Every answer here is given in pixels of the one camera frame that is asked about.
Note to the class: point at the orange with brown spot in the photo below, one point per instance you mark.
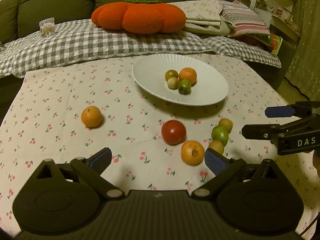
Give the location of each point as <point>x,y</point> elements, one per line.
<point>192,153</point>

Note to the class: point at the shelf with books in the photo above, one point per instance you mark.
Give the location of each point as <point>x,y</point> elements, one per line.
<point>278,16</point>

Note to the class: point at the grey checkered blanket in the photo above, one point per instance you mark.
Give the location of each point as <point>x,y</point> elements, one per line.
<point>81,41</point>

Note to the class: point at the small orange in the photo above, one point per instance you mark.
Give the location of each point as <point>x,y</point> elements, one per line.
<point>91,117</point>

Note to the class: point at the toothpick box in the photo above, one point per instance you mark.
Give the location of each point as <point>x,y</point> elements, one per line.
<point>47,26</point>

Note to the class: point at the folded floral bedsheet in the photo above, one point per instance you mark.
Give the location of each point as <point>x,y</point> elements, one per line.
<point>205,17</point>

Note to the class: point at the green book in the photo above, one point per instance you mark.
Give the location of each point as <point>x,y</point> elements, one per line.
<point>276,44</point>

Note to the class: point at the white ribbed plate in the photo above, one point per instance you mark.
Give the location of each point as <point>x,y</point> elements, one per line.
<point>149,73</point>

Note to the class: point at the dark green sofa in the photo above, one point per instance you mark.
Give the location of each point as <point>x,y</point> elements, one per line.
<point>20,18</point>

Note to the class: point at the red tomato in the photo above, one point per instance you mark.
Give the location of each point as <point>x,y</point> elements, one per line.
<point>173,132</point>

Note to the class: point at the striped patterned pillow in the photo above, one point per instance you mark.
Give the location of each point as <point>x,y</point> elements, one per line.
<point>245,21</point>

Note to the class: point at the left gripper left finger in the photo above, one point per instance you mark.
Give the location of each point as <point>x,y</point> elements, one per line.
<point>89,173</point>

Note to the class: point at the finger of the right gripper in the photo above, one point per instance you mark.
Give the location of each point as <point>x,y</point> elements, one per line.
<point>300,109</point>
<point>275,128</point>

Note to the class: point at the orange pumpkin cushion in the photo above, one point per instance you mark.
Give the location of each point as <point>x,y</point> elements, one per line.
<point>139,17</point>

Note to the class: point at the large orange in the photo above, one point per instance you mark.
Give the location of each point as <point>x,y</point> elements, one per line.
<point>188,74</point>

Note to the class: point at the small yellow-brown fruit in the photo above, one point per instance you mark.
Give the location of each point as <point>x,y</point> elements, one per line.
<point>226,123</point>
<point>217,146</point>

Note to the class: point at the yellow-green tomato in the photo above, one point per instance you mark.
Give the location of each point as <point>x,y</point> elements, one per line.
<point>171,73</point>

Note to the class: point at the cherry print tablecloth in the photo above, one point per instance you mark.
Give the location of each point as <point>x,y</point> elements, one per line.
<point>44,121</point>

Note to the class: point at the small pale yellow fruit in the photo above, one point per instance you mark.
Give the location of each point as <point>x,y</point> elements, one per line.
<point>173,83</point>

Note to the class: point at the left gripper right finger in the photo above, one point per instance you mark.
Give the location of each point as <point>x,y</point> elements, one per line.
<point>224,170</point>

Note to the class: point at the green lime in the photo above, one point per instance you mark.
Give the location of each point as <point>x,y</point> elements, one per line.
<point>221,134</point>
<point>184,87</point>

